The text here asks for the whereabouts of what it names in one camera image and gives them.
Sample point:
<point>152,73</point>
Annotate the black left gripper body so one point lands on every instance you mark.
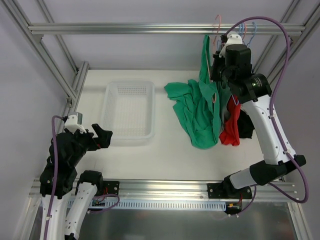
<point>88,139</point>

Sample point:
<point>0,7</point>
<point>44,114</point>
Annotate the grey tank top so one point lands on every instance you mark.
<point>224,115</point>

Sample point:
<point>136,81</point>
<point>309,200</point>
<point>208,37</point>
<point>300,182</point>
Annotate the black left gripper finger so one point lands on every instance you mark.
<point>100,133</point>
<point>105,143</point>

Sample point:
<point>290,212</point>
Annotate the green tank top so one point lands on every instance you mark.
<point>197,104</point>

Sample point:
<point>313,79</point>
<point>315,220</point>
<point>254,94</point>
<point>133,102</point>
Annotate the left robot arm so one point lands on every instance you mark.
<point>57,223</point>

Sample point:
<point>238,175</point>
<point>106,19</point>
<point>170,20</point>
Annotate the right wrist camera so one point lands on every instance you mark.
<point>232,38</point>

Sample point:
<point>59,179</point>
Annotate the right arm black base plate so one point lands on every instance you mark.
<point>215,191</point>

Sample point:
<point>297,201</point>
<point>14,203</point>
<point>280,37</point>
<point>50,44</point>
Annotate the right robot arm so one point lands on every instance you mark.
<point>279,158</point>

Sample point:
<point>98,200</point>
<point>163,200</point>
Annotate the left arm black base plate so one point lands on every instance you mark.
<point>111,187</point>

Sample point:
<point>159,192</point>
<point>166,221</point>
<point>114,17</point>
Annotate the black tank top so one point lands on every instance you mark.
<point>245,126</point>

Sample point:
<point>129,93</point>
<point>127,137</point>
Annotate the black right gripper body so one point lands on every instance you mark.
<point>216,69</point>

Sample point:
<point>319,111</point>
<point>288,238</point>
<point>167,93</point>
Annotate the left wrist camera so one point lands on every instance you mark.
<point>73,122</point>

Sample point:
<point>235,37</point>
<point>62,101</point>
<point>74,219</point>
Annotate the red tank top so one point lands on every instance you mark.
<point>230,133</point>

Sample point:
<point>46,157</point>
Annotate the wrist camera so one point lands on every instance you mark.
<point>232,38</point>
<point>73,122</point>

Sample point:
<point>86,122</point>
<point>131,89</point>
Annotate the white plastic basket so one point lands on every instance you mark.
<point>128,111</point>

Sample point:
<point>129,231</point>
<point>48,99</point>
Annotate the white slotted cable duct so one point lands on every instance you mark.
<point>171,205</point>

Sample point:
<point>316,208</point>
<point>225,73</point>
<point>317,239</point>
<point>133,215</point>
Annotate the aluminium frame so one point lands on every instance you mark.
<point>94,42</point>

